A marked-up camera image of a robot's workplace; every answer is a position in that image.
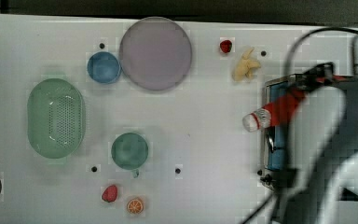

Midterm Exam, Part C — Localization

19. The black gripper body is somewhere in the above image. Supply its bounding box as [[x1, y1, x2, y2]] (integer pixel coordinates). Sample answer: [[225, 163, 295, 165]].
[[301, 63, 335, 91]]

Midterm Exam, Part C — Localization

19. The red plush ketchup bottle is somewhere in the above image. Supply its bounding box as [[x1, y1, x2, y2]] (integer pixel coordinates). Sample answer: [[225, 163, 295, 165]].
[[242, 89, 306, 133]]

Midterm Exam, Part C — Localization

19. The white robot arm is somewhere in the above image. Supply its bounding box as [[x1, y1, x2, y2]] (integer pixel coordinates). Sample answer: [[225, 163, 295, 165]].
[[274, 63, 358, 224]]

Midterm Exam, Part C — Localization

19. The plush peeled banana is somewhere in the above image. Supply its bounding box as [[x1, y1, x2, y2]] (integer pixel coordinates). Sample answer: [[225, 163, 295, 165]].
[[233, 48, 261, 82]]

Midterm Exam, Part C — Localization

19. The red strawberry toy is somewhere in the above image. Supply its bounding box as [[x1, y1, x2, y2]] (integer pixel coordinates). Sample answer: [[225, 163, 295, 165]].
[[219, 40, 232, 53]]

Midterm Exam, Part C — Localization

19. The purple round plate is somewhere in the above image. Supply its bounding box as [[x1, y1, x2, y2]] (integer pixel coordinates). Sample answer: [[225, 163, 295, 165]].
[[119, 17, 192, 91]]

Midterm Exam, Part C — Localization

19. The blue bowl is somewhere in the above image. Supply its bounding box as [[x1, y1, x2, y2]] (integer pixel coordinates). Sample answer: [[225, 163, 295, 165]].
[[87, 51, 121, 84]]

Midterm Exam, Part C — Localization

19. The orange slice toy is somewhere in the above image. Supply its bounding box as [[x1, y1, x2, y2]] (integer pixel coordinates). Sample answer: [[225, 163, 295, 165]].
[[127, 198, 145, 215]]

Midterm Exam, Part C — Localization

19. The red plush fruit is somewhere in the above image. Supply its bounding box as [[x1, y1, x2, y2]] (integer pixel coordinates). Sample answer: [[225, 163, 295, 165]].
[[102, 185, 118, 203]]

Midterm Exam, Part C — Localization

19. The green oval colander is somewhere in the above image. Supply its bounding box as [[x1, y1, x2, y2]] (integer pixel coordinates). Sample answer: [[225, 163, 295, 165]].
[[27, 78, 86, 159]]

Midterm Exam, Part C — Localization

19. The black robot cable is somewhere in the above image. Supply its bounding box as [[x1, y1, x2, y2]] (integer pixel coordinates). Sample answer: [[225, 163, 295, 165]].
[[239, 27, 358, 224]]

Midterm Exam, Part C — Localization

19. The green cup with handle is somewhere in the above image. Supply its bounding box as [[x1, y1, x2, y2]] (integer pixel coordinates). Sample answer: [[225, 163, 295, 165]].
[[111, 133, 149, 178]]

